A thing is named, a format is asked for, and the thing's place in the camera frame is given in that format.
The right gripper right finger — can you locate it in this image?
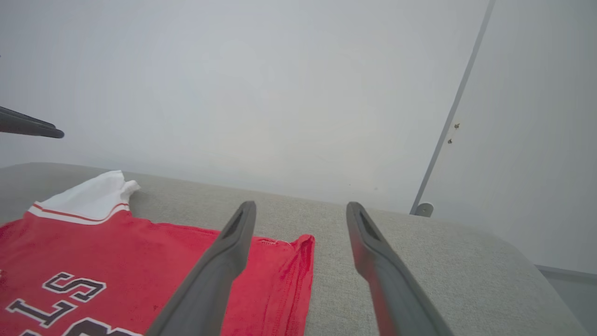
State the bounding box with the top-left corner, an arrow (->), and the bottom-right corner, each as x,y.
346,202 -> 455,336

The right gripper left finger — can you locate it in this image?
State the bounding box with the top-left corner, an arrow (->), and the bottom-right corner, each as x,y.
145,201 -> 257,336

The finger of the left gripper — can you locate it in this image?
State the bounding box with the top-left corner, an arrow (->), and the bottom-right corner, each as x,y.
0,106 -> 56,129
0,113 -> 64,139

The red white jersey shirt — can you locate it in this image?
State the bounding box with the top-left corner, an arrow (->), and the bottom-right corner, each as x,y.
0,170 -> 316,336

